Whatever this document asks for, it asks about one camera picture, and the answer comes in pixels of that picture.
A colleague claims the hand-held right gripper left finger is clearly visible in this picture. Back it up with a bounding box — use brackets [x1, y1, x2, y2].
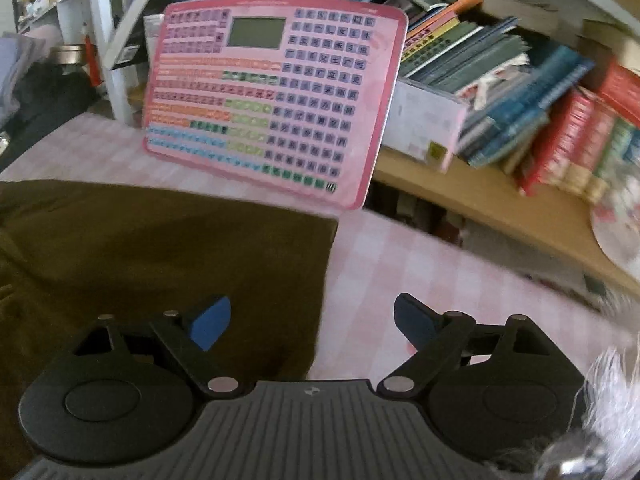
[73, 295, 240, 401]

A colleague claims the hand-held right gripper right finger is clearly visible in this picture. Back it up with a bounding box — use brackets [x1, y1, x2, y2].
[377, 293, 531, 403]

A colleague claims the olive green garment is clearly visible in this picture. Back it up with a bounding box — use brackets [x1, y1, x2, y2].
[0, 179, 340, 478]

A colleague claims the pink checkered bed sheet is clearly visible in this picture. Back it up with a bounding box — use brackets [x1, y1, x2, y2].
[0, 111, 640, 411]

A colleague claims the wooden bookshelf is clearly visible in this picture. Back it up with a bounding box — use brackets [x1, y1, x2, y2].
[372, 147, 640, 296]

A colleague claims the white cardboard box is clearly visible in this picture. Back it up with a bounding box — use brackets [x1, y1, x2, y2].
[382, 79, 471, 175]

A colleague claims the white fluffy toy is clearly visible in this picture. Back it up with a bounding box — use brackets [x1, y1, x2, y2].
[495, 287, 640, 480]

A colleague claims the round floral fan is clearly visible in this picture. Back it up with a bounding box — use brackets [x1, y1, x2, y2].
[590, 165, 640, 281]

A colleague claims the pink learning tablet toy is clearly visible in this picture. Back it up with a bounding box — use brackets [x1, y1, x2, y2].
[141, 0, 408, 210]

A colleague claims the row of leaning books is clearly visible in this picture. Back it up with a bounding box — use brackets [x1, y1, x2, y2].
[400, 0, 640, 206]

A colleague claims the white shelf frame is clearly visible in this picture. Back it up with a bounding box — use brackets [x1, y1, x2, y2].
[56, 0, 151, 126]

